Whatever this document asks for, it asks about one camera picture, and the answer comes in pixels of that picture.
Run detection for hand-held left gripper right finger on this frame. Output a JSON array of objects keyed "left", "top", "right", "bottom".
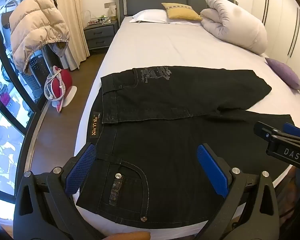
[{"left": 194, "top": 144, "right": 283, "bottom": 240}]

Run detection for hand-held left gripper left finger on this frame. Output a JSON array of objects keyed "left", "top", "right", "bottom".
[{"left": 13, "top": 142, "right": 108, "bottom": 240}]

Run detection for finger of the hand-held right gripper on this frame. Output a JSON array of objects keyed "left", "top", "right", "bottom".
[
  {"left": 254, "top": 121, "right": 287, "bottom": 140},
  {"left": 282, "top": 122, "right": 300, "bottom": 143}
]

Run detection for black denim pants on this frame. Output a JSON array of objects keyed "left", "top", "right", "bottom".
[{"left": 76, "top": 66, "right": 297, "bottom": 223}]

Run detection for purple pillow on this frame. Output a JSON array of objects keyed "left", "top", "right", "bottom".
[{"left": 264, "top": 57, "right": 300, "bottom": 91}]

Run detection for black framed glass window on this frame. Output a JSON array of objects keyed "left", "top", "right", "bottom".
[{"left": 0, "top": 0, "right": 49, "bottom": 198}]

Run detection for black perforated chair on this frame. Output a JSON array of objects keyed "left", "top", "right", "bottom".
[{"left": 27, "top": 54, "right": 52, "bottom": 99}]

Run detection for rolled white duvet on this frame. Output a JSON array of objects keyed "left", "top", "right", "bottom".
[{"left": 200, "top": 0, "right": 268, "bottom": 55}]

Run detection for white wardrobe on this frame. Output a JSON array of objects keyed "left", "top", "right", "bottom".
[{"left": 251, "top": 0, "right": 300, "bottom": 100}]

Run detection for bed with white sheet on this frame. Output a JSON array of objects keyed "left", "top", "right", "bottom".
[{"left": 74, "top": 9, "right": 300, "bottom": 230}]

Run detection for grey nightstand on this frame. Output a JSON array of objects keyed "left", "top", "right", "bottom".
[{"left": 83, "top": 20, "right": 119, "bottom": 52}]

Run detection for yellow embroidered pillow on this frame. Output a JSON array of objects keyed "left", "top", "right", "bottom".
[{"left": 161, "top": 2, "right": 203, "bottom": 21}]

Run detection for beige puffer jacket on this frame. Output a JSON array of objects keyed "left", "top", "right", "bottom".
[{"left": 9, "top": 0, "right": 70, "bottom": 73}]

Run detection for cream curtain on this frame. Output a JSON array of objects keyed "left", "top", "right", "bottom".
[{"left": 54, "top": 0, "right": 91, "bottom": 71}]

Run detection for white box on nightstand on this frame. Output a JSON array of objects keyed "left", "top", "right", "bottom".
[{"left": 107, "top": 4, "right": 118, "bottom": 21}]

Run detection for white pillow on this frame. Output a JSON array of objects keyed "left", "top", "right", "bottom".
[{"left": 129, "top": 9, "right": 203, "bottom": 24}]

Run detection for white wire rack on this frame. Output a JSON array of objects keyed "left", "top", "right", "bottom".
[{"left": 81, "top": 10, "right": 111, "bottom": 26}]

